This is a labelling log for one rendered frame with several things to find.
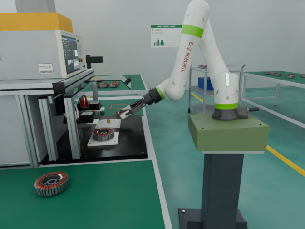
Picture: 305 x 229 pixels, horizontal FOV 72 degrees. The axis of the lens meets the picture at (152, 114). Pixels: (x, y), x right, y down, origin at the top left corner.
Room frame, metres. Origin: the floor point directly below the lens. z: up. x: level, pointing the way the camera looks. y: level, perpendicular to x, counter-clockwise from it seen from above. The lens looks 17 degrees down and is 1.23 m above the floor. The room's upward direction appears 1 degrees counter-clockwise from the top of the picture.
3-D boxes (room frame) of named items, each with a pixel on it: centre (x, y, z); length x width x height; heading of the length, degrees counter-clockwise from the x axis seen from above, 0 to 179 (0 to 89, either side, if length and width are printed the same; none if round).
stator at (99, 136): (1.05, 0.26, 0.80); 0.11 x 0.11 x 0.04
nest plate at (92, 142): (1.05, 0.26, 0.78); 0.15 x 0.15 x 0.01; 5
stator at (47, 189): (0.67, 0.37, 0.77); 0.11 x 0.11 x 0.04
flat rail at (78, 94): (1.16, 0.37, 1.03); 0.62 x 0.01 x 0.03; 5
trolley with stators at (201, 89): (3.63, -1.06, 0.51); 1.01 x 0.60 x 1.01; 5
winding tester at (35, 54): (1.16, 0.60, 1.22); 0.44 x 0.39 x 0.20; 5
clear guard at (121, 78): (1.35, 0.30, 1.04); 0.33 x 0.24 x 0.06; 95
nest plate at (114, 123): (1.29, 0.29, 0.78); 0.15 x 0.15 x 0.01; 5
